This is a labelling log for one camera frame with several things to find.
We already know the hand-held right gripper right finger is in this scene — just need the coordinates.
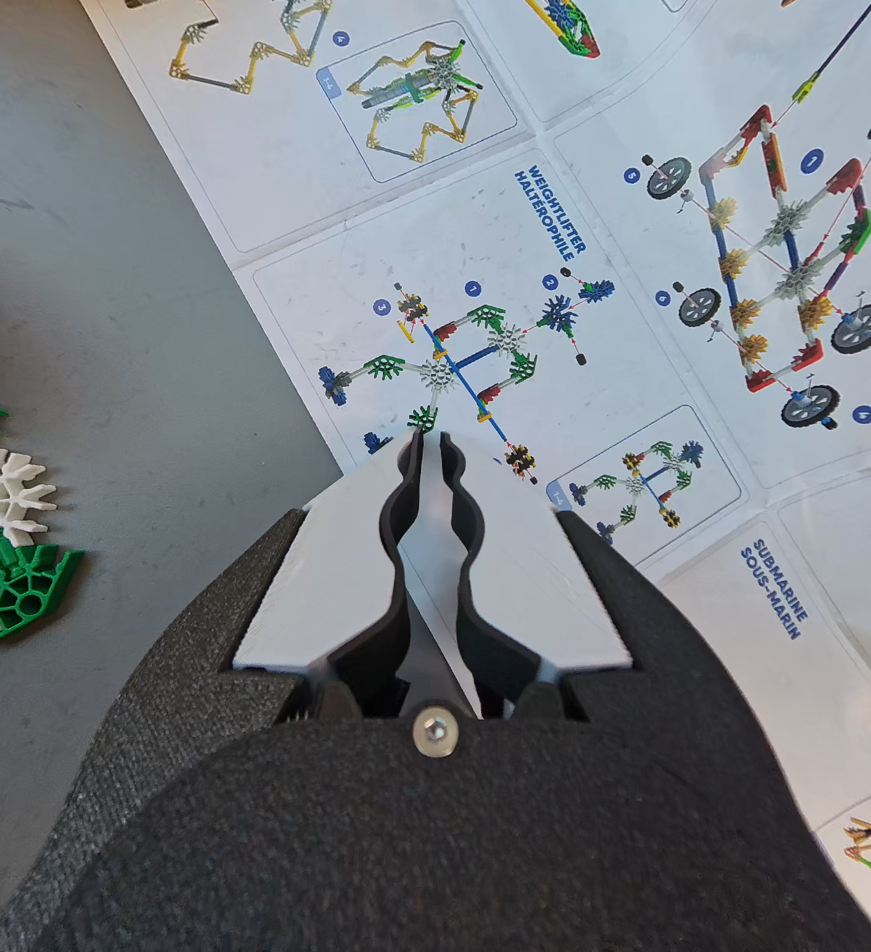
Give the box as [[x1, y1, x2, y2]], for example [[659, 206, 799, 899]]
[[440, 431, 634, 721]]

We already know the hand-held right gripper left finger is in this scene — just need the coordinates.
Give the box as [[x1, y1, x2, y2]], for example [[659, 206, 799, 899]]
[[232, 430, 426, 721]]

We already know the green white toy connector assembly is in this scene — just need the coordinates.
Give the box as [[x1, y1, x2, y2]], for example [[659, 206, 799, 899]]
[[0, 398, 85, 655]]

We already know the grey desk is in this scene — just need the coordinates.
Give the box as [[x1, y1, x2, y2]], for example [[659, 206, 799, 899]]
[[0, 0, 347, 952]]

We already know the folded paper instruction sheet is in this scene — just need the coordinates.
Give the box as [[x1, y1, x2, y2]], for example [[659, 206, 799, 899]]
[[78, 0, 871, 952]]

